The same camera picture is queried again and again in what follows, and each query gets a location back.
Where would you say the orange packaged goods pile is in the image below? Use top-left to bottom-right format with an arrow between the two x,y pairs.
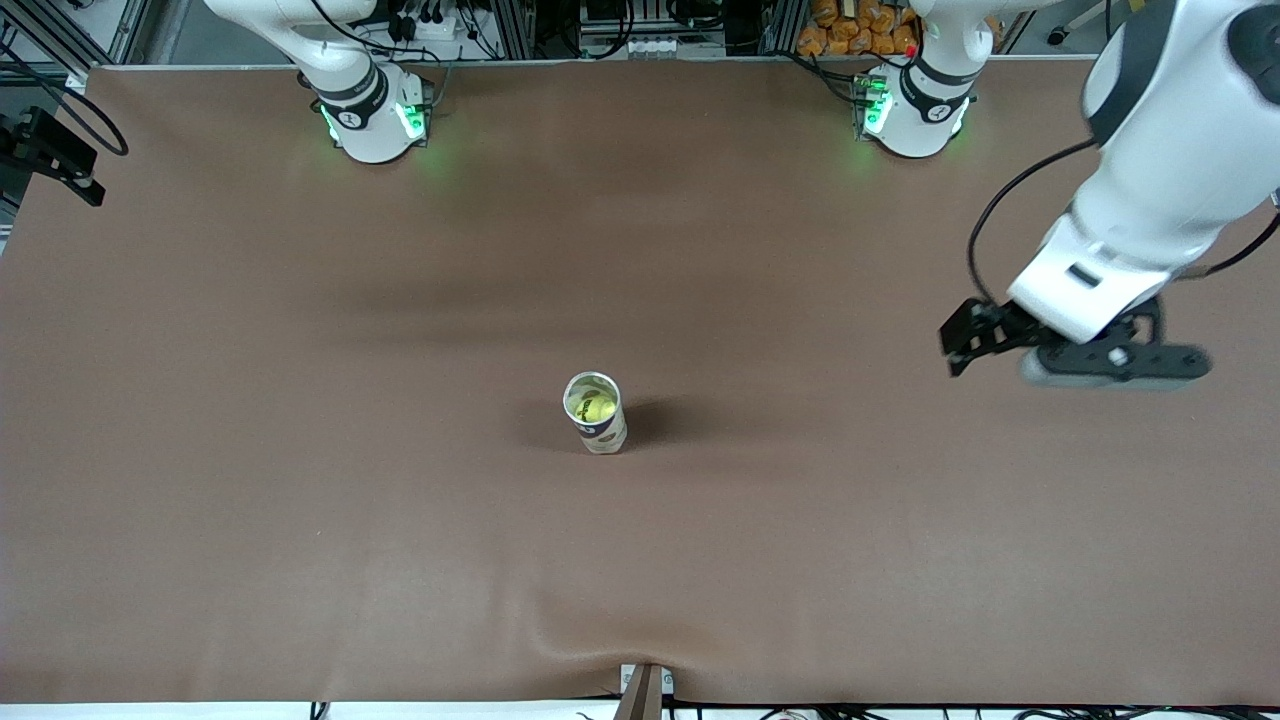
797,0 -> 919,57

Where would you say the white power strip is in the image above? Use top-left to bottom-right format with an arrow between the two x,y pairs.
385,0 -> 476,46

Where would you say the white terminal block strip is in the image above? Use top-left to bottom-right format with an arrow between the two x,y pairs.
583,33 -> 701,59

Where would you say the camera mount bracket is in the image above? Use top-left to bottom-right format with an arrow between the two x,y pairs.
613,663 -> 674,720

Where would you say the Wilson tennis ball can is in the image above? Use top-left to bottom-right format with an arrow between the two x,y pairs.
562,371 -> 629,456

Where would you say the aluminium frame post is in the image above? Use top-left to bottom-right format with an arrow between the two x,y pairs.
490,0 -> 536,59
765,0 -> 806,56

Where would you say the aluminium frame profile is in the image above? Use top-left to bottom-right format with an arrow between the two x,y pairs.
0,0 -> 151,81

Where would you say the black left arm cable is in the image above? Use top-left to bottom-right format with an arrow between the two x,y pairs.
965,138 -> 1280,306

